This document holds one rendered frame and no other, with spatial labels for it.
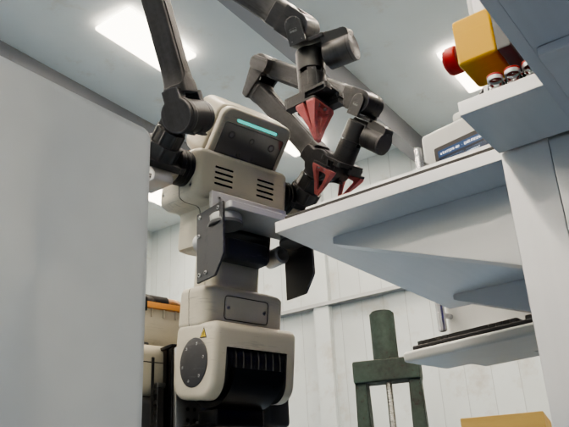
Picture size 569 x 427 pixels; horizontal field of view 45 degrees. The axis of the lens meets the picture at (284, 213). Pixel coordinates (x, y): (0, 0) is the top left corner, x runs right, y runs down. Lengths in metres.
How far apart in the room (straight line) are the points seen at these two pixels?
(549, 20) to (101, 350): 0.60
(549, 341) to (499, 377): 9.74
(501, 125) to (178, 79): 0.82
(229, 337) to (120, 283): 1.27
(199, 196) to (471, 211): 0.71
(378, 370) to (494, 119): 7.76
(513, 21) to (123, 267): 0.56
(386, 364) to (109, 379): 8.41
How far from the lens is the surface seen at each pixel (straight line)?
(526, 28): 0.72
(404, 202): 1.09
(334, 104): 1.36
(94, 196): 0.21
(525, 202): 0.96
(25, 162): 0.20
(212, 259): 1.47
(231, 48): 9.56
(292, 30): 1.41
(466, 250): 1.08
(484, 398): 10.69
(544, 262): 0.93
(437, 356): 1.88
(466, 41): 0.98
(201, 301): 1.52
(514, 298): 1.58
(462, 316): 2.11
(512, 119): 0.91
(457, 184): 1.06
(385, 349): 8.63
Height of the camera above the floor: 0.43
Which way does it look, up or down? 23 degrees up
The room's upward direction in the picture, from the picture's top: 3 degrees counter-clockwise
